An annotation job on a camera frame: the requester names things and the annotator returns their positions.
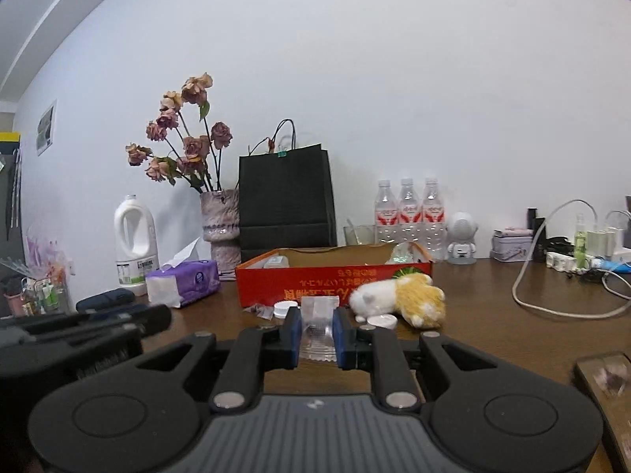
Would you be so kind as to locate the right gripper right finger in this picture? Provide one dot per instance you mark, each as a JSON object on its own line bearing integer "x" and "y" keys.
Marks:
{"x": 388, "y": 361}

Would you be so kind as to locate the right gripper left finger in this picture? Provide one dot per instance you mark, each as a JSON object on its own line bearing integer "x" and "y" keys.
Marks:
{"x": 256, "y": 351}

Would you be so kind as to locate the small clear plastic sachet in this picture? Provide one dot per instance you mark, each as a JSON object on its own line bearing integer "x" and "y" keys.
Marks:
{"x": 317, "y": 343}

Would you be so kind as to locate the white round jar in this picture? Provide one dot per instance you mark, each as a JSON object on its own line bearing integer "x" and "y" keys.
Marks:
{"x": 281, "y": 309}

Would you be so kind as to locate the yellow plush toy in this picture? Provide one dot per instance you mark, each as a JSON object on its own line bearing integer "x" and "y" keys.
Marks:
{"x": 412, "y": 296}

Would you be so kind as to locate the translucent plastic container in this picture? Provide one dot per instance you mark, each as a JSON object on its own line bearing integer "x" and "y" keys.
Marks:
{"x": 278, "y": 261}

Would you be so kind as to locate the iridescent plastic bag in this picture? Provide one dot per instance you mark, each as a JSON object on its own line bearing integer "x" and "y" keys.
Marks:
{"x": 407, "y": 253}

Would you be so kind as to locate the cluttered organizer left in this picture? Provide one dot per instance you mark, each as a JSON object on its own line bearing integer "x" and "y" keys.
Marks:
{"x": 36, "y": 285}

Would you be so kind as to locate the red cardboard box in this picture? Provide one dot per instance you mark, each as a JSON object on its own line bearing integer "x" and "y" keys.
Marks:
{"x": 317, "y": 272}

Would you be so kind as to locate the dark blue case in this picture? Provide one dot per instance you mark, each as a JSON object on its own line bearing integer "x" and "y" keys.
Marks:
{"x": 105, "y": 300}

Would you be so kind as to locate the purple tissue pack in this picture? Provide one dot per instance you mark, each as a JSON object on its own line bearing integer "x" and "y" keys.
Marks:
{"x": 183, "y": 280}

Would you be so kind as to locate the glass cup with spoon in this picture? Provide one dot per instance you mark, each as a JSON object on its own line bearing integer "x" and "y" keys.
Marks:
{"x": 358, "y": 234}

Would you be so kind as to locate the water bottle middle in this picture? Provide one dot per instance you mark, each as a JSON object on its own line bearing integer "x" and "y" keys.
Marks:
{"x": 409, "y": 211}

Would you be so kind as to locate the water bottle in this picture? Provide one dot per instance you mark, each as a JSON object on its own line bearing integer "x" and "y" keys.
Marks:
{"x": 386, "y": 214}
{"x": 433, "y": 219}
{"x": 409, "y": 211}

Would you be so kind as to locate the water bottle left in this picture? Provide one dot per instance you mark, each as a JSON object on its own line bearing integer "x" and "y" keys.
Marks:
{"x": 386, "y": 214}

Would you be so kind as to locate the white detergent jug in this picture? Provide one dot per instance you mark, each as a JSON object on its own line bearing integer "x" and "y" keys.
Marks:
{"x": 136, "y": 244}

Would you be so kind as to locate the purple fuzzy vase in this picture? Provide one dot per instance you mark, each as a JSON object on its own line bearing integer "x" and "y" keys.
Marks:
{"x": 220, "y": 228}

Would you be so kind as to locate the black paper bag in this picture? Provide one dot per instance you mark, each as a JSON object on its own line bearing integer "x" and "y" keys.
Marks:
{"x": 285, "y": 197}

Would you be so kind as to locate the water bottle right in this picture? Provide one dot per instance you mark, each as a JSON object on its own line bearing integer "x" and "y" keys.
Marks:
{"x": 433, "y": 219}

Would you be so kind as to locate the white astronaut figurine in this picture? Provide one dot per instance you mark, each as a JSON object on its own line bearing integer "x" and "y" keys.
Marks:
{"x": 461, "y": 231}

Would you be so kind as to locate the grey tin box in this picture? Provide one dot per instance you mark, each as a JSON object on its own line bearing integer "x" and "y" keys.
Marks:
{"x": 511, "y": 245}

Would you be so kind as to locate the dried rose bouquet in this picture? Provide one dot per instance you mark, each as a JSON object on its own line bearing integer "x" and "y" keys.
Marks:
{"x": 183, "y": 144}

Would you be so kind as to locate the black small bottles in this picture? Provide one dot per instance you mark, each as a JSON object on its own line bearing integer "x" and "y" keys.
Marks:
{"x": 536, "y": 223}

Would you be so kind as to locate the white power strip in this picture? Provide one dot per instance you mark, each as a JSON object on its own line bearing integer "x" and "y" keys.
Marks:
{"x": 560, "y": 262}

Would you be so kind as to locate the green spray bottle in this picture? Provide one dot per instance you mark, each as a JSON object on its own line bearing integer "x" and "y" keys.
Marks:
{"x": 580, "y": 236}

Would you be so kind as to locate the brown phone on table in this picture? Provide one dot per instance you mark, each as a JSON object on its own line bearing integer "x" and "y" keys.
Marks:
{"x": 606, "y": 379}

